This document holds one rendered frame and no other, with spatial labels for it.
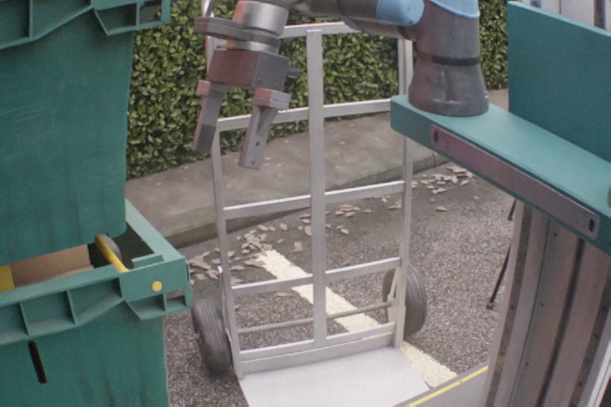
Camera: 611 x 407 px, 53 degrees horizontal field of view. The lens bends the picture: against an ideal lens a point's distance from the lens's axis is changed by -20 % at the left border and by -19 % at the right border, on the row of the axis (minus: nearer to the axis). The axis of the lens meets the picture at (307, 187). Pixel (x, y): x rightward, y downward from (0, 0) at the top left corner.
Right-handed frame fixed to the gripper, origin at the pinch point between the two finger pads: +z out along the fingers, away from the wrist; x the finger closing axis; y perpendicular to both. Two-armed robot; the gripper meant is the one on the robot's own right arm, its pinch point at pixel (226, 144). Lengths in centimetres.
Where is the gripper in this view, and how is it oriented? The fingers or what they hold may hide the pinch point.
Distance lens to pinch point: 101.8
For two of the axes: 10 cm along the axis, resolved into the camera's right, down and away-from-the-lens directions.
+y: 7.8, 1.4, 6.2
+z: -2.3, 9.7, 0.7
